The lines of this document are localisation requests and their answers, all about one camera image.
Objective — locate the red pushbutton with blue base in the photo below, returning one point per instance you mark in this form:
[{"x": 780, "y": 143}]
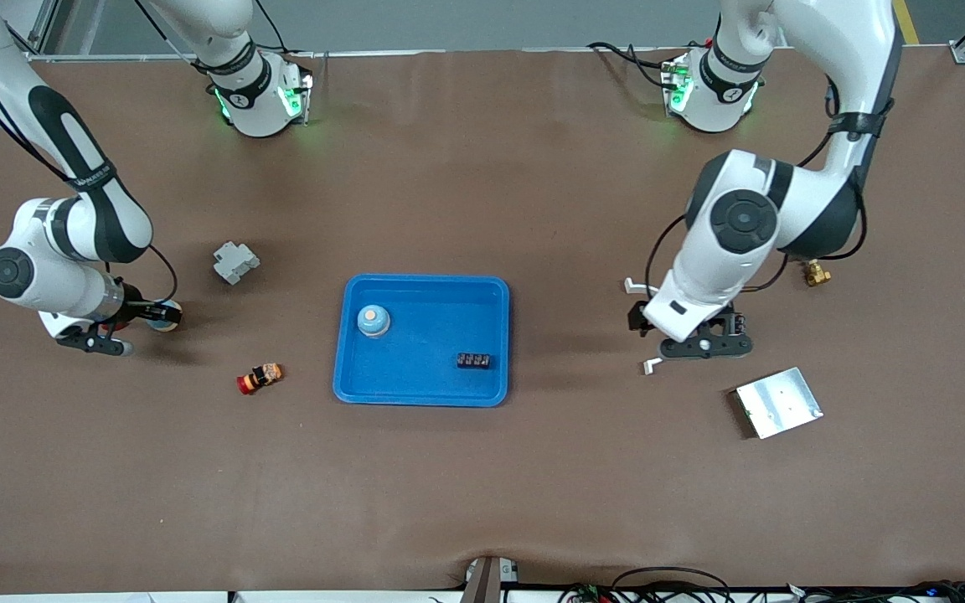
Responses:
[{"x": 116, "y": 327}]

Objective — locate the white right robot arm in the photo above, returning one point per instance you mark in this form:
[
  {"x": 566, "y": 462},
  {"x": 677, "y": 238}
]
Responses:
[{"x": 64, "y": 289}]

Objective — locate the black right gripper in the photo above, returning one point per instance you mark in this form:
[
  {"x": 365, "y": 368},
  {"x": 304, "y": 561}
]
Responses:
[{"x": 134, "y": 307}]

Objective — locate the blue plastic tray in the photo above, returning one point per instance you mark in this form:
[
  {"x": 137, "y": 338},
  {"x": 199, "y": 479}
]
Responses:
[{"x": 415, "y": 377}]

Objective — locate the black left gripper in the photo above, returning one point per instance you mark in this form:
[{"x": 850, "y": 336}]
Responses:
[{"x": 637, "y": 317}]

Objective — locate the blue dome call bell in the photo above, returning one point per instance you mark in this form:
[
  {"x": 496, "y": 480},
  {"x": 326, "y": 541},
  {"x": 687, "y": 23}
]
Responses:
[
  {"x": 374, "y": 322},
  {"x": 167, "y": 327}
]

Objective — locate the brown table mat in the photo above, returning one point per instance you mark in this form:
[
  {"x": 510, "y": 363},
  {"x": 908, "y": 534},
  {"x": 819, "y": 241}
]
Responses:
[{"x": 482, "y": 486}]

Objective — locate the grey metal table clamp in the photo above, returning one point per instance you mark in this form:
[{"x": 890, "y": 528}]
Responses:
[{"x": 487, "y": 582}]

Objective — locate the red yellow emergency stop button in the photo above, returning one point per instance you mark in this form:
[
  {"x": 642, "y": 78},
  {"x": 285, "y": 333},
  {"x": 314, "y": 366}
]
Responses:
[{"x": 260, "y": 377}]

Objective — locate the white circuit breaker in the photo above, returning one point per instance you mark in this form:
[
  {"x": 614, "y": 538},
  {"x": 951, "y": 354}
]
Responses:
[{"x": 235, "y": 263}]

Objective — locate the white curved plastic bracket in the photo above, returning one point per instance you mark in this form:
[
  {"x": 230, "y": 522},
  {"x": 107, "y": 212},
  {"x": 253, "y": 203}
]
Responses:
[{"x": 633, "y": 287}]

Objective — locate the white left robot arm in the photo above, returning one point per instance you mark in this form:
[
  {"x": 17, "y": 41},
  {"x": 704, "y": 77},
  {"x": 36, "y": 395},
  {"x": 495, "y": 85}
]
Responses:
[{"x": 700, "y": 285}]

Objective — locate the black terminal block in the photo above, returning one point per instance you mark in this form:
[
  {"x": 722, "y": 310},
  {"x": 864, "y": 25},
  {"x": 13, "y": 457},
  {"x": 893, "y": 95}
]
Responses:
[{"x": 473, "y": 361}]

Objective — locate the silver aluminium plate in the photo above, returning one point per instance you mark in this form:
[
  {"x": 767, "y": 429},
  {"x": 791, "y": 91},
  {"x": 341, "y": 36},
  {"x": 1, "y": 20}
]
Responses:
[{"x": 780, "y": 402}]

